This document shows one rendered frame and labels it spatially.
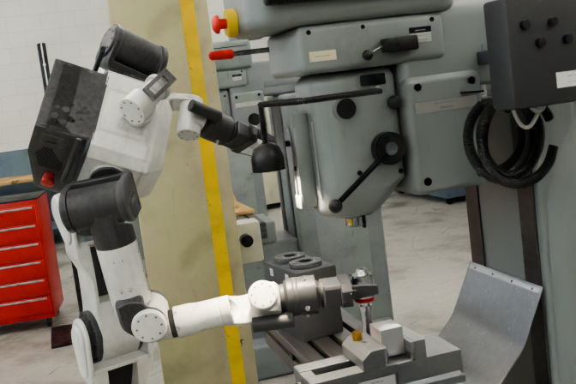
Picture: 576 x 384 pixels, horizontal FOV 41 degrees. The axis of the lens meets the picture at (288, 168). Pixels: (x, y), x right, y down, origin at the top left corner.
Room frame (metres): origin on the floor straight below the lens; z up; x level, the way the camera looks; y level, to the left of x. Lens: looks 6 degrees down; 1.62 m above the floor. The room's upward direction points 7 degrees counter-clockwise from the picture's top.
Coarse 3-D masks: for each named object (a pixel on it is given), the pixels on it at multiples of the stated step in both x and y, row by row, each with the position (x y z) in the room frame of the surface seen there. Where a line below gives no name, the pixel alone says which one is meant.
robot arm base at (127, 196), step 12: (84, 180) 1.71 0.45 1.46; (96, 180) 1.70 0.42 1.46; (108, 180) 1.70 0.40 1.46; (120, 180) 1.65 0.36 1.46; (132, 180) 1.71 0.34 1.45; (120, 192) 1.63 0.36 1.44; (132, 192) 1.68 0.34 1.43; (60, 204) 1.63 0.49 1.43; (120, 204) 1.62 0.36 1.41; (132, 204) 1.66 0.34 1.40; (60, 216) 1.63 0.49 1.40; (132, 216) 1.64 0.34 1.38; (72, 228) 1.64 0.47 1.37
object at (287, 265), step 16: (288, 256) 2.18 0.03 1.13; (304, 256) 2.15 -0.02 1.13; (272, 272) 2.13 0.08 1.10; (288, 272) 2.03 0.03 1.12; (304, 272) 2.00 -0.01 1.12; (320, 272) 2.02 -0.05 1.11; (304, 320) 1.99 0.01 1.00; (320, 320) 2.01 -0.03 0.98; (336, 320) 2.03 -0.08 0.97; (304, 336) 1.99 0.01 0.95; (320, 336) 2.01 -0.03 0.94
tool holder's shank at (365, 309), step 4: (360, 304) 1.74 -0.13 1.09; (364, 304) 1.73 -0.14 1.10; (368, 304) 1.73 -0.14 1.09; (360, 308) 1.74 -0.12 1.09; (364, 308) 1.73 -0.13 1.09; (368, 308) 1.73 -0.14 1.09; (360, 312) 1.74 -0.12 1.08; (364, 312) 1.73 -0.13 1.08; (368, 312) 1.73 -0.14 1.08; (364, 316) 1.73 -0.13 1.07; (368, 316) 1.73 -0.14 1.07; (364, 320) 1.73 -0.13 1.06; (368, 320) 1.73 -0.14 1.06; (364, 324) 1.73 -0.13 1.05; (368, 324) 1.73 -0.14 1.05; (364, 328) 1.74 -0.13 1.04; (368, 328) 1.73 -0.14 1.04; (364, 332) 1.74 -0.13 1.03; (368, 332) 1.73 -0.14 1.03
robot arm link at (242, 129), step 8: (224, 120) 2.20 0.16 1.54; (232, 120) 2.23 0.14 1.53; (224, 128) 2.20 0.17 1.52; (232, 128) 2.21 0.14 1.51; (240, 128) 2.23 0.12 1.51; (248, 128) 2.25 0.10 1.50; (256, 128) 2.25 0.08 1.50; (216, 136) 2.20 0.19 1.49; (224, 136) 2.20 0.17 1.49; (232, 136) 2.23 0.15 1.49; (240, 136) 2.22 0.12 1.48; (248, 136) 2.24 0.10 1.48; (256, 136) 2.24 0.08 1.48; (224, 144) 2.26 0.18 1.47; (232, 144) 2.26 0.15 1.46; (240, 144) 2.26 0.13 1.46; (248, 144) 2.25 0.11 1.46; (240, 152) 2.29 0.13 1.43
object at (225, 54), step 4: (256, 48) 1.80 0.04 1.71; (260, 48) 1.80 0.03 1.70; (264, 48) 1.80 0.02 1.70; (268, 48) 1.80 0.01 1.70; (212, 52) 1.76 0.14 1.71; (216, 52) 1.76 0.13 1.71; (220, 52) 1.76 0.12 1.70; (224, 52) 1.77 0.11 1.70; (228, 52) 1.77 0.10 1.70; (232, 52) 1.77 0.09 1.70; (236, 52) 1.78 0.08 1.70; (240, 52) 1.78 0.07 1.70; (244, 52) 1.78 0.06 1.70; (248, 52) 1.79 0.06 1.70; (252, 52) 1.79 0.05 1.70; (256, 52) 1.79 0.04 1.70; (260, 52) 1.80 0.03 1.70; (264, 52) 1.80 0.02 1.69; (208, 56) 1.77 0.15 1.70; (212, 56) 1.76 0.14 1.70; (216, 56) 1.76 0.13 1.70; (220, 56) 1.76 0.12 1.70; (224, 56) 1.77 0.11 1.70; (228, 56) 1.77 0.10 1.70; (232, 56) 1.77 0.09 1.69; (212, 60) 1.77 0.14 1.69
